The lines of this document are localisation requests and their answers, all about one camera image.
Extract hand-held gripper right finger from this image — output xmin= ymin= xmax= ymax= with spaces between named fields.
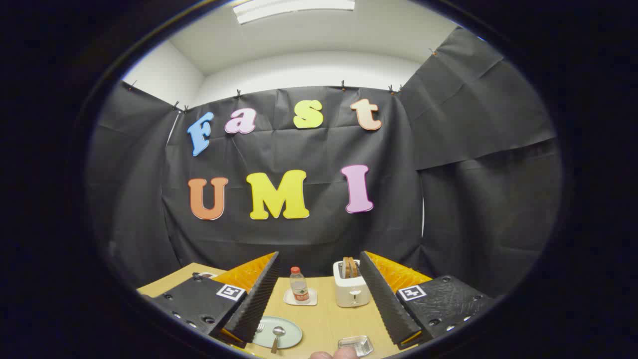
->
xmin=359 ymin=251 xmax=496 ymax=350

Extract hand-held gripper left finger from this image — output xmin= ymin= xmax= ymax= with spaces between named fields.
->
xmin=142 ymin=251 xmax=281 ymax=349

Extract white square coaster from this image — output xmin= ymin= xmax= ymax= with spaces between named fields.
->
xmin=283 ymin=288 xmax=318 ymax=306

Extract white toaster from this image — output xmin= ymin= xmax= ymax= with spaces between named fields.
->
xmin=333 ymin=259 xmax=371 ymax=308

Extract clear water bottle red cap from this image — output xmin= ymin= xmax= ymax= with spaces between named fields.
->
xmin=290 ymin=267 xmax=310 ymax=304

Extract light green plate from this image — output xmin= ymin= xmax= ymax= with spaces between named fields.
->
xmin=252 ymin=316 xmax=303 ymax=349

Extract perforated metal tray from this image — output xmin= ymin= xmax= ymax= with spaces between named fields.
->
xmin=338 ymin=335 xmax=374 ymax=357

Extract black backdrop cloth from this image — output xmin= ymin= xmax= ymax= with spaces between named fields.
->
xmin=85 ymin=27 xmax=564 ymax=300

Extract ceiling light panel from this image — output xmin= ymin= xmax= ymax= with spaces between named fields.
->
xmin=233 ymin=0 xmax=355 ymax=24

